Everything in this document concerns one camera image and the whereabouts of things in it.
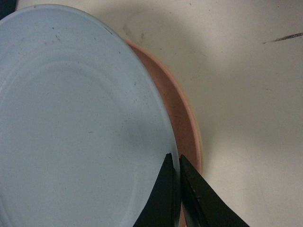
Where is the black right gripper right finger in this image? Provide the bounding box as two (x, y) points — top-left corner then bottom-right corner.
(179, 155), (248, 227)

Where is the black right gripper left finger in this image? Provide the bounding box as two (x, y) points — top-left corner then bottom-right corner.
(134, 153), (180, 227)

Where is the light blue plate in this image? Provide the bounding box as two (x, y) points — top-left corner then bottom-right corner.
(0, 4), (179, 227)

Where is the pink plate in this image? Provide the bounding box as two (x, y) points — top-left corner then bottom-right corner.
(124, 38), (202, 227)

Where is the cream plate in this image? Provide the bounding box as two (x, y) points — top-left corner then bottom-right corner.
(185, 95), (204, 174)

